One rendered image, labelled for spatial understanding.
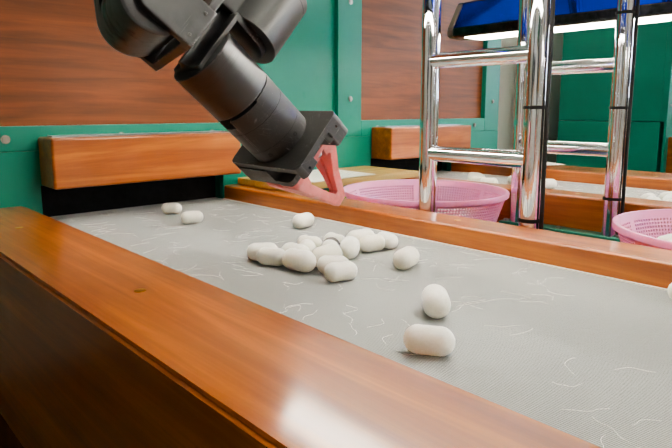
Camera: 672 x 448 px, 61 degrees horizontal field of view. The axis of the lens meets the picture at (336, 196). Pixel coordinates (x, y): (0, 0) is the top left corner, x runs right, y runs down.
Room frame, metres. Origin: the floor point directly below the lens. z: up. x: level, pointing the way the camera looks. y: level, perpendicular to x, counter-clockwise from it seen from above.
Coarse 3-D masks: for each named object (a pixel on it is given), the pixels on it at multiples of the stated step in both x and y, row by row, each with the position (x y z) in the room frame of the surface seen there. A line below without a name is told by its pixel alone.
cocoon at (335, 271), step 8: (328, 264) 0.51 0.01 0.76; (336, 264) 0.51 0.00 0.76; (344, 264) 0.51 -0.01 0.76; (352, 264) 0.51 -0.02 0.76; (328, 272) 0.51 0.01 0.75; (336, 272) 0.50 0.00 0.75; (344, 272) 0.51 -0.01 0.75; (352, 272) 0.51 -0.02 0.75; (328, 280) 0.51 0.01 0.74; (336, 280) 0.51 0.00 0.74; (344, 280) 0.51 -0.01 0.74
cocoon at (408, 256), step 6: (408, 246) 0.57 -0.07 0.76; (396, 252) 0.55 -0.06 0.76; (402, 252) 0.55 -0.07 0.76; (408, 252) 0.55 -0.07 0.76; (414, 252) 0.56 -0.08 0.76; (396, 258) 0.55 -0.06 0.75; (402, 258) 0.55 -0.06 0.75; (408, 258) 0.55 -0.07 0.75; (414, 258) 0.55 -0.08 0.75; (396, 264) 0.55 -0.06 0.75; (402, 264) 0.54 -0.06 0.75; (408, 264) 0.55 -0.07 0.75; (414, 264) 0.56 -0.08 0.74
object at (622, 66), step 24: (528, 0) 0.92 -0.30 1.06; (624, 0) 0.82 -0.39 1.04; (624, 24) 0.81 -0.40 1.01; (624, 48) 0.81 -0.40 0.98; (552, 72) 0.89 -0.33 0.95; (576, 72) 0.87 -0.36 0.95; (600, 72) 0.84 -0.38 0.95; (624, 72) 0.81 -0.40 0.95; (624, 96) 0.81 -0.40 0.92; (624, 120) 0.81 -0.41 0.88; (552, 144) 0.88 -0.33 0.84; (576, 144) 0.86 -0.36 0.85; (600, 144) 0.83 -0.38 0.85; (624, 144) 0.82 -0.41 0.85; (624, 168) 0.81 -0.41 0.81; (624, 192) 0.81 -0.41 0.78
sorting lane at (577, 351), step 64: (192, 256) 0.61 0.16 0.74; (384, 256) 0.61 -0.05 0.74; (448, 256) 0.61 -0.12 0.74; (320, 320) 0.41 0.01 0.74; (384, 320) 0.41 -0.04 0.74; (448, 320) 0.41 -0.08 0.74; (512, 320) 0.41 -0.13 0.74; (576, 320) 0.41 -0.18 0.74; (640, 320) 0.41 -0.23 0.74; (512, 384) 0.31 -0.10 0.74; (576, 384) 0.31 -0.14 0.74; (640, 384) 0.31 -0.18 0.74
